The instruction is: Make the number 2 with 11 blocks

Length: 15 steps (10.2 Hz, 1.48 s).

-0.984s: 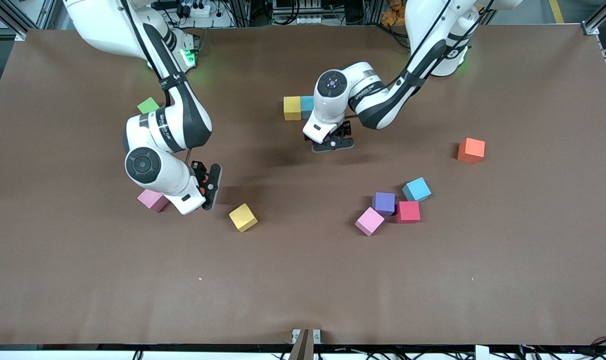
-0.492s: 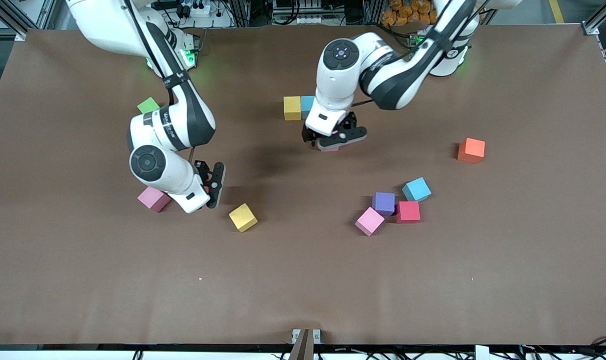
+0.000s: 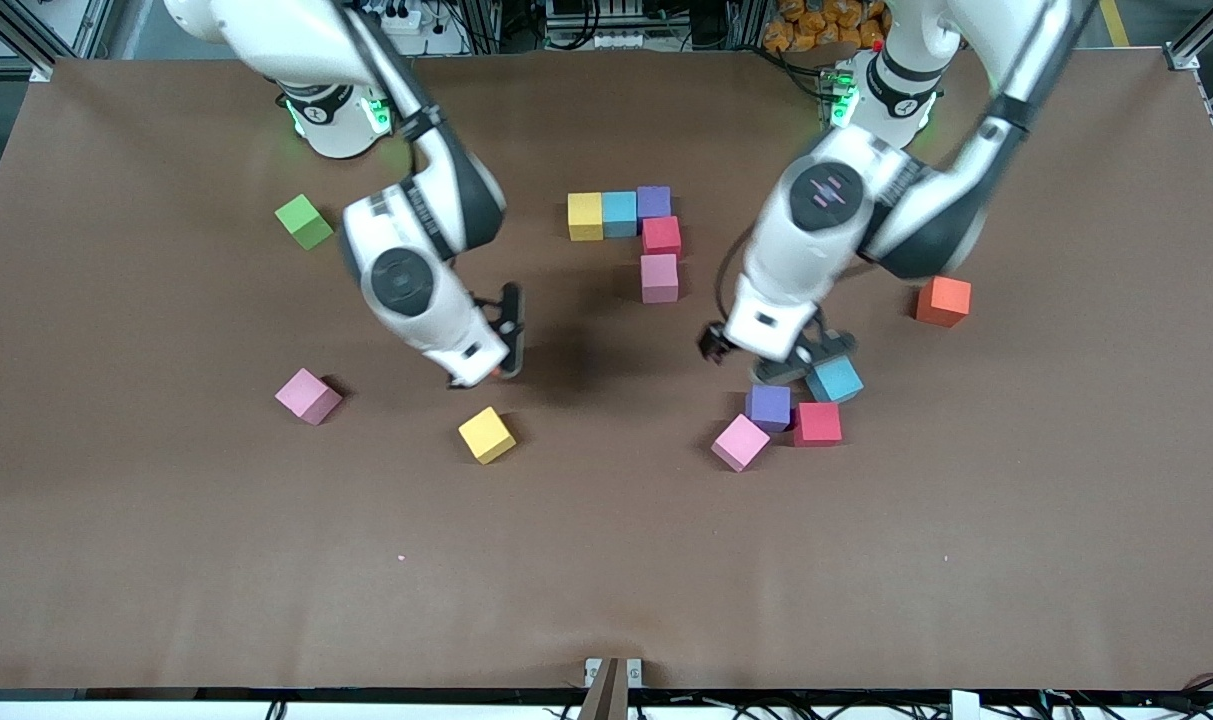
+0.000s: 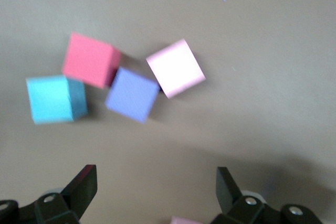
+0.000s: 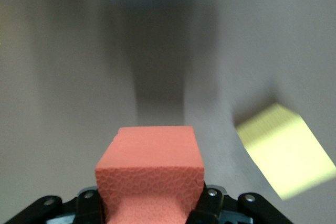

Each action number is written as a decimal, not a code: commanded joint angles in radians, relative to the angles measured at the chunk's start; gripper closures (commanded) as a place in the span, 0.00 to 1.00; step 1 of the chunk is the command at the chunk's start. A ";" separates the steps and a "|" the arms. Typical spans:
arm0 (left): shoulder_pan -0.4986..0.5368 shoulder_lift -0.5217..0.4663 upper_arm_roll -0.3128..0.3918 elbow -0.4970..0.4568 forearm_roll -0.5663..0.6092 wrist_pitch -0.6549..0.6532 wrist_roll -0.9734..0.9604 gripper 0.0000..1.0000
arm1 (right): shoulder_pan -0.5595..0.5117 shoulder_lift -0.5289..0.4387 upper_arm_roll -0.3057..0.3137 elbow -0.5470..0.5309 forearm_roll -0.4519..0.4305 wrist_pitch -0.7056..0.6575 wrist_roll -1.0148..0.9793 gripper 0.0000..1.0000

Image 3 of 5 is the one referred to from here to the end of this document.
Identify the pink foam cube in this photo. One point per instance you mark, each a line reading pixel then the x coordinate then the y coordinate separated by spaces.
pixel 740 442
pixel 308 396
pixel 659 278

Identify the red foam cube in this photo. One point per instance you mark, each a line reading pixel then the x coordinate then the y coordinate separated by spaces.
pixel 817 424
pixel 661 236

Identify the purple foam cube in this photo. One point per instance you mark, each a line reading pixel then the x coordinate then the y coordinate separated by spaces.
pixel 654 200
pixel 768 407

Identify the blue foam cube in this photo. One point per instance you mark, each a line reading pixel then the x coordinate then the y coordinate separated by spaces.
pixel 838 385
pixel 620 212

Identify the yellow foam cube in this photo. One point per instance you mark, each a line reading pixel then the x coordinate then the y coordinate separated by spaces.
pixel 585 214
pixel 486 435

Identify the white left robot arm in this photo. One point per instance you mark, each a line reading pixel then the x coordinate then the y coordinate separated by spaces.
pixel 796 270

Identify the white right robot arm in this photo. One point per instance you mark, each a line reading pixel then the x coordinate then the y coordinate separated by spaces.
pixel 436 330

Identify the orange foam cube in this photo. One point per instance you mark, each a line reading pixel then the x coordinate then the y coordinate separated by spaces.
pixel 943 301

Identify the brown table cover sheet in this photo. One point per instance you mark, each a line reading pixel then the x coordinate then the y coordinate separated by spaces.
pixel 606 580

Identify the white power strip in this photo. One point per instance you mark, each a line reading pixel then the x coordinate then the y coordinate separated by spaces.
pixel 621 40
pixel 414 15

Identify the orange bagged items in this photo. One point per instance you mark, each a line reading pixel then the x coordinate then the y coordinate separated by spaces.
pixel 816 25

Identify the green foam cube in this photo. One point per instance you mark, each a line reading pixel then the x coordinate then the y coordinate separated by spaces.
pixel 304 222

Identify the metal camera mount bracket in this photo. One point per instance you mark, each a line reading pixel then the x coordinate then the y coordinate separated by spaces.
pixel 612 680

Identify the aluminium frame rail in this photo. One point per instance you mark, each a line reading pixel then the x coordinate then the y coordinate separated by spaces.
pixel 16 40
pixel 1181 58

